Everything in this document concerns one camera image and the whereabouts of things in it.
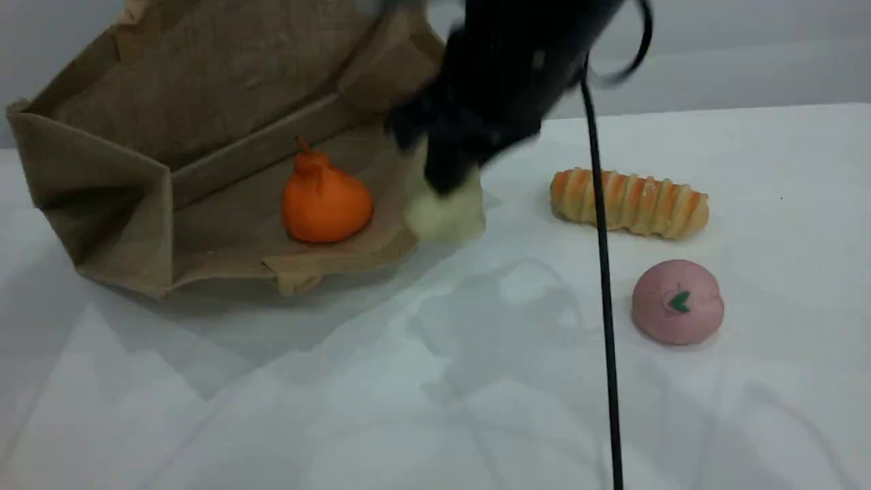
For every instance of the striped bread roll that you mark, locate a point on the striped bread roll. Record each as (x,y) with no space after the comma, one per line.
(646,204)

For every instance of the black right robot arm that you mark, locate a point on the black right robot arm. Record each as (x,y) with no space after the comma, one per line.
(531,41)

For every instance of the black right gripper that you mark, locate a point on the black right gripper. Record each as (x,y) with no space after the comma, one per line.
(476,119)

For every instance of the orange fruit with stem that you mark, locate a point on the orange fruit with stem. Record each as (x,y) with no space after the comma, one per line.
(326,204)

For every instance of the brown jute bag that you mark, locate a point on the brown jute bag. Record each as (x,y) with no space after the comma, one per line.
(218,82)

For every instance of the pink peach bun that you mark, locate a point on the pink peach bun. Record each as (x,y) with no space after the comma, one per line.
(677,306)

